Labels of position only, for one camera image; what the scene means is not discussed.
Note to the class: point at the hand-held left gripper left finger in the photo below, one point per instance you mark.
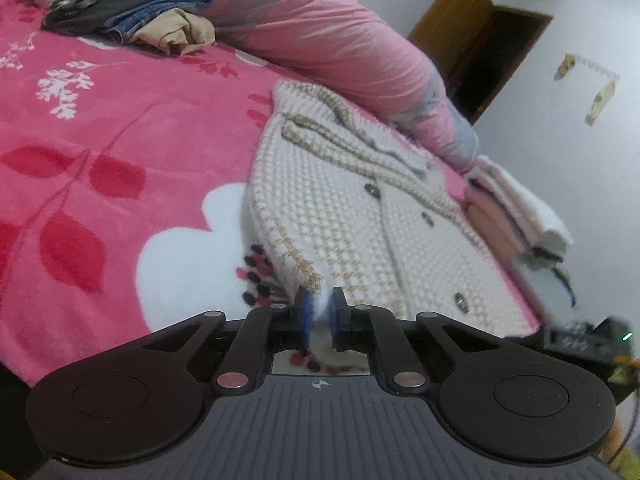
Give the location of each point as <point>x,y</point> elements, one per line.
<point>303,317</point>

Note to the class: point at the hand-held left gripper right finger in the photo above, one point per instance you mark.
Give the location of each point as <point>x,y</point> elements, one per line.
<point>340,320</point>

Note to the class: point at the beige white checkered coat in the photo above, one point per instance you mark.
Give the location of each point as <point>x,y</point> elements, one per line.
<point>350,220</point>

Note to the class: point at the grey folded garment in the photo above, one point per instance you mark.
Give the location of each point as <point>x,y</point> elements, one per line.
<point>537,257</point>

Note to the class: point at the beige folded garment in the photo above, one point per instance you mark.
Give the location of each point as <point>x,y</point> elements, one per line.
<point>492,235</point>

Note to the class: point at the white folded garment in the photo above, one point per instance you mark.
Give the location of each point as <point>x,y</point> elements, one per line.
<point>530,205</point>

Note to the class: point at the pink folded garment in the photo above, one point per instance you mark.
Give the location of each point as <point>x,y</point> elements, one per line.
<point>485,200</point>

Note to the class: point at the pink floral bed blanket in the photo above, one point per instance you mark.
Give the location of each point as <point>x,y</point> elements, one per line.
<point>125,160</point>

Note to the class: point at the pink grey quilt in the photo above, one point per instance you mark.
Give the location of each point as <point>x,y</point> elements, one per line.
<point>310,25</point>

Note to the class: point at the dark grey garment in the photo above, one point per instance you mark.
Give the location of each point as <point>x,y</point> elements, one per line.
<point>90,12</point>

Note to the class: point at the torn paper wall decoration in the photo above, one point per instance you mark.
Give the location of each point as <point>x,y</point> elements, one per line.
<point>600,102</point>
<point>565,66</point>

